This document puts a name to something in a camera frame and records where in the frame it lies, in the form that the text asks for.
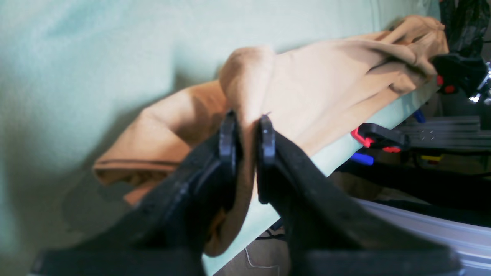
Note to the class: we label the blue handled red clamp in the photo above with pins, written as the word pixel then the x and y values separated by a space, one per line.
pixel 373 136

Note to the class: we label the tan T-shirt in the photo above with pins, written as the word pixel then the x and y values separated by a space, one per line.
pixel 313 95

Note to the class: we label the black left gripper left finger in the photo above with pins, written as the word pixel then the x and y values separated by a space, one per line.
pixel 165 234

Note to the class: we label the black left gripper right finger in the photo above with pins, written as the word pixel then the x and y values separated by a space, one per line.
pixel 330 234

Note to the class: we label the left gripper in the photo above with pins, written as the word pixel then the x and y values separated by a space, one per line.
pixel 456 73

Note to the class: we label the green table cloth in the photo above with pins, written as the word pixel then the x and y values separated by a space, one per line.
pixel 76 73

